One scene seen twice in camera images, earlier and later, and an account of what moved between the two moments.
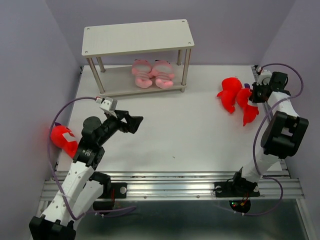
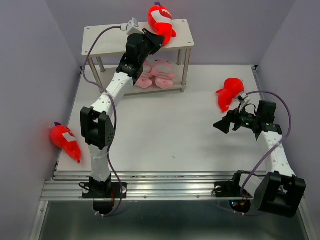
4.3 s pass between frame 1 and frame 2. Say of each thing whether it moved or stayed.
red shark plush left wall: stayed
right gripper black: moved
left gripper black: moved
